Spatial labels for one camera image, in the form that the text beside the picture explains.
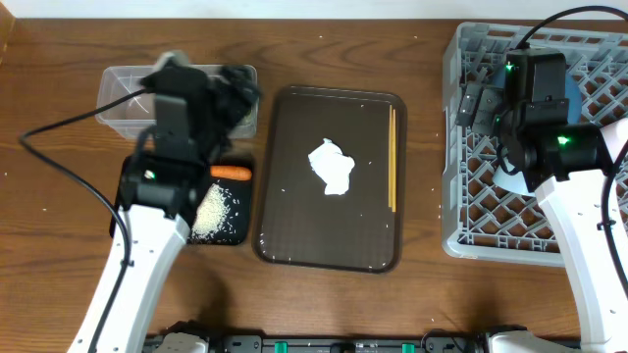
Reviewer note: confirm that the pile of rice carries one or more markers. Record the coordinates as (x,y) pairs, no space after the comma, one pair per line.
(216,217)

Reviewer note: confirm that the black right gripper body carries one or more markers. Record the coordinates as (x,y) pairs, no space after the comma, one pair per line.
(488,109)

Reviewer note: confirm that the light blue bowl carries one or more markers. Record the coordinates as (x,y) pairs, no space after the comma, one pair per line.
(514,184)

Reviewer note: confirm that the dark blue plate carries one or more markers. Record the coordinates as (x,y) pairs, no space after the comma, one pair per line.
(572,93)

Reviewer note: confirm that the brown serving tray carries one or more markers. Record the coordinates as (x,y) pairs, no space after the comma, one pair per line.
(298,223)

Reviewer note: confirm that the white arm base mount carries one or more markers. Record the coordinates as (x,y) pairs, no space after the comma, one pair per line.
(185,340)

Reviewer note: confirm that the black plastic tray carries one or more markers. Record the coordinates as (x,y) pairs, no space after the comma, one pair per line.
(176,188)

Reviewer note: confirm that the white paper napkin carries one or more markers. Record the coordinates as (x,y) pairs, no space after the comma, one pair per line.
(333,167)

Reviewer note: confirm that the grey dishwasher rack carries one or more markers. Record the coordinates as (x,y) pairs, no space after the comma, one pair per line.
(481,221)

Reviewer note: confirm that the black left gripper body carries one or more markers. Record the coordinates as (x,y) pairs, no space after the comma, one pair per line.
(228,103)

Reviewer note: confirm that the orange carrot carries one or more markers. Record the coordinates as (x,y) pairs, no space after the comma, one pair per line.
(231,172)

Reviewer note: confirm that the black mounting rail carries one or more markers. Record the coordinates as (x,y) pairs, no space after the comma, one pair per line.
(258,344)

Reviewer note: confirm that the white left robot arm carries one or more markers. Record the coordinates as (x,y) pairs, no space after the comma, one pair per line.
(145,246)

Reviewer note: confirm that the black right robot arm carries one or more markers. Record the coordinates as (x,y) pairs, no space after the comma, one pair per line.
(571,169)

